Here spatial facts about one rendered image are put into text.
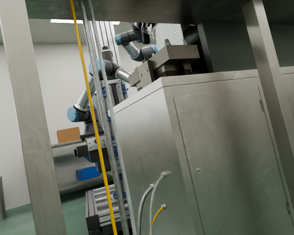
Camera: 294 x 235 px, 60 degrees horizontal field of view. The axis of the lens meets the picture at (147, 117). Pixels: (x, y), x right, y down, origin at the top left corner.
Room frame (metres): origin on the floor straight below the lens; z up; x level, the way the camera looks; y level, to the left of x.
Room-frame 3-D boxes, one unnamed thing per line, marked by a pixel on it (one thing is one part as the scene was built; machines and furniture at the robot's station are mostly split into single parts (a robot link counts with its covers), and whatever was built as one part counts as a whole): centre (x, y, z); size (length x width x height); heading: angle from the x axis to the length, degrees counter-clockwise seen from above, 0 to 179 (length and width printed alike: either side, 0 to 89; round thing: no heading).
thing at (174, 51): (1.20, -0.11, 1.00); 0.40 x 0.16 x 0.06; 28
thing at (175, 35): (1.29, -0.20, 1.11); 0.23 x 0.01 x 0.18; 28
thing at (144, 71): (1.14, -0.04, 0.96); 0.10 x 0.03 x 0.11; 28
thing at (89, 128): (2.07, 0.45, 0.87); 0.15 x 0.15 x 0.10
